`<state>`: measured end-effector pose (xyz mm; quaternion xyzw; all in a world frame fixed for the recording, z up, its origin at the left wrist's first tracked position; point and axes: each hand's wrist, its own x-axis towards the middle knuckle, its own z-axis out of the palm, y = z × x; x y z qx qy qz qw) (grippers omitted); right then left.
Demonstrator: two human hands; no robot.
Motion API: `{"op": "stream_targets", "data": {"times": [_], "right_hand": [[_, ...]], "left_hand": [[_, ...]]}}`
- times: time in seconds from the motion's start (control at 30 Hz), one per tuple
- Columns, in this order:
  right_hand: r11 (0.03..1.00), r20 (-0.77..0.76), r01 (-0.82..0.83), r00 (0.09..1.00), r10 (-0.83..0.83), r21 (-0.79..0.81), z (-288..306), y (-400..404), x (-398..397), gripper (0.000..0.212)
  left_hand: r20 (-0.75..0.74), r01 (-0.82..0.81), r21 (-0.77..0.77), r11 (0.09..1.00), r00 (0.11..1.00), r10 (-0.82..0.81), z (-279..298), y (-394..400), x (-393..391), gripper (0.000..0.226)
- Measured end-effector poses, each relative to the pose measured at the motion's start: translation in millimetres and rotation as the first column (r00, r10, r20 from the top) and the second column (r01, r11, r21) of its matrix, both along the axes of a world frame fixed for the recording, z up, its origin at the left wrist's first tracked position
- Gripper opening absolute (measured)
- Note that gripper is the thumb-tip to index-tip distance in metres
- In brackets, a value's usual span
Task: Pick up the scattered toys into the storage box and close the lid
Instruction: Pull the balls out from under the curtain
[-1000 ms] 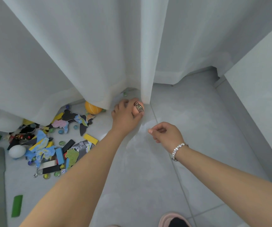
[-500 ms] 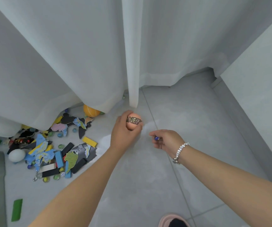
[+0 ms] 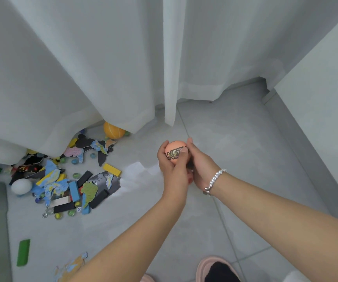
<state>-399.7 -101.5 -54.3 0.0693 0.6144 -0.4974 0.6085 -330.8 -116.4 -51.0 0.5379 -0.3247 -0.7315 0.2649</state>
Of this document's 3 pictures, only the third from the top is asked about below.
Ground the white block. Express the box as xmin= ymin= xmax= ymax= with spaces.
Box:
xmin=49 ymin=196 xmax=71 ymax=208

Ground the orange striped ball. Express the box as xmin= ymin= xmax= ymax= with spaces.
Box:
xmin=103 ymin=122 xmax=126 ymax=140

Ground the pink right slipper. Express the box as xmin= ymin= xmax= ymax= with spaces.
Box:
xmin=196 ymin=256 xmax=242 ymax=282

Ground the silver bead bracelet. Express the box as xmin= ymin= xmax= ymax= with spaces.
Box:
xmin=203 ymin=169 xmax=227 ymax=196

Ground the single map puzzle piece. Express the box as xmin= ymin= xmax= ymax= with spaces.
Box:
xmin=53 ymin=251 xmax=89 ymax=282

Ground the wide white curtain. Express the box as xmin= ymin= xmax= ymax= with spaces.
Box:
xmin=0 ymin=0 xmax=165 ymax=165

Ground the black sock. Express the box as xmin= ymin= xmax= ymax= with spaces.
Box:
xmin=204 ymin=261 xmax=241 ymax=282

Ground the person's right forearm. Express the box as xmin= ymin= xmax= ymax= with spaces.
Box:
xmin=209 ymin=173 xmax=338 ymax=282

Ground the blue block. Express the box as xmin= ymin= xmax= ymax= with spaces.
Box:
xmin=69 ymin=181 xmax=81 ymax=202
xmin=81 ymin=193 xmax=91 ymax=215

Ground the pile of map puzzle pieces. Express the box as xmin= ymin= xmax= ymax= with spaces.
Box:
xmin=9 ymin=133 xmax=122 ymax=209

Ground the person's right hand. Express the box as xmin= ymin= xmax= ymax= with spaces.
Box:
xmin=186 ymin=137 xmax=222 ymax=191

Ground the person's left forearm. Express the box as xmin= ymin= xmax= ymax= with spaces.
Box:
xmin=68 ymin=194 xmax=188 ymax=282

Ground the white curtain with hem fold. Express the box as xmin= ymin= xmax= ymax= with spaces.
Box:
xmin=163 ymin=0 xmax=338 ymax=127

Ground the black block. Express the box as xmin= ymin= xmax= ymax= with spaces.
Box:
xmin=53 ymin=202 xmax=76 ymax=214
xmin=89 ymin=190 xmax=109 ymax=209
xmin=76 ymin=170 xmax=93 ymax=188

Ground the small orange printed ball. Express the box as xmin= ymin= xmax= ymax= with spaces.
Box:
xmin=164 ymin=140 xmax=190 ymax=165

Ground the bright green block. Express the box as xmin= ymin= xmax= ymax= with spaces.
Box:
xmin=16 ymin=239 xmax=31 ymax=267

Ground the person's left hand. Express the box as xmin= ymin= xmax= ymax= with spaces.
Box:
xmin=157 ymin=140 xmax=193 ymax=201

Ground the white egg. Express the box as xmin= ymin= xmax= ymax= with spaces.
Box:
xmin=11 ymin=178 xmax=33 ymax=195

